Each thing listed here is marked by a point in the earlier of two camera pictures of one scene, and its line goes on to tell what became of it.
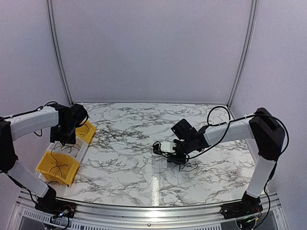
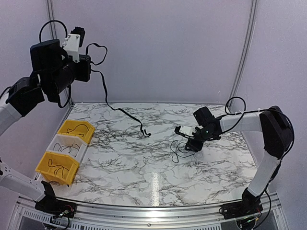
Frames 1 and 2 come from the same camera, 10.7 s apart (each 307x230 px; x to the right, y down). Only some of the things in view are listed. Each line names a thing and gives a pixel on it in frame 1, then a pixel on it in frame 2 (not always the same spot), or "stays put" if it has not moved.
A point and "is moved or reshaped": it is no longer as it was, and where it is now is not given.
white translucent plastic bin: (76, 149) stays put
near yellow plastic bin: (58, 167) stays put
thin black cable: (56, 162) → (57, 165)
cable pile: (192, 165) is moved or reshaped
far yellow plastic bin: (86, 131) stays put
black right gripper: (176, 160) → (194, 147)
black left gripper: (53, 137) → (84, 75)
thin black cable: (59, 146) → (66, 147)
